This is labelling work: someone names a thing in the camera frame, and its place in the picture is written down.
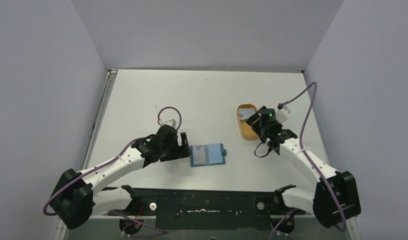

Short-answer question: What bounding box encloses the black thin wire loop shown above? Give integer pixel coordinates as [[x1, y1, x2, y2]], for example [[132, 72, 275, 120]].
[[254, 142, 273, 159]]

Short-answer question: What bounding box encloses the yellow oval tray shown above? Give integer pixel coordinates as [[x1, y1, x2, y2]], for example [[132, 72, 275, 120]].
[[236, 103, 259, 140]]

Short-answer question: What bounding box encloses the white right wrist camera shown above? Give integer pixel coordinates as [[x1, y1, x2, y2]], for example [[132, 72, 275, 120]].
[[275, 106, 291, 124]]

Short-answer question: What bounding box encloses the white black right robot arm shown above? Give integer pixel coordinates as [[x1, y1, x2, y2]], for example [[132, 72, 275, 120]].
[[245, 106, 362, 228]]

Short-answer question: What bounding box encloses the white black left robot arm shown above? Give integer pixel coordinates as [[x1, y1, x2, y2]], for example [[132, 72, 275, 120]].
[[43, 124, 191, 230]]

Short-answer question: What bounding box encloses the blue leather card holder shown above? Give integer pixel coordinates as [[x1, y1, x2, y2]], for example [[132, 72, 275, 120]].
[[190, 143, 227, 167]]

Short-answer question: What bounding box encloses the aluminium frame rail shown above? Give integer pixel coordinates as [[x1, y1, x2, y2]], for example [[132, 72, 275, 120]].
[[51, 194, 362, 240]]

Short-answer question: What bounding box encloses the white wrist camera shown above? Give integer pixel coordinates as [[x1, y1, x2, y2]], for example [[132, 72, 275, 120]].
[[275, 106, 291, 124], [157, 119, 177, 129]]

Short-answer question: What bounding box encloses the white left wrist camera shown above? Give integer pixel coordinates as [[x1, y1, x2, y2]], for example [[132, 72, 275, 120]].
[[157, 119, 177, 129]]

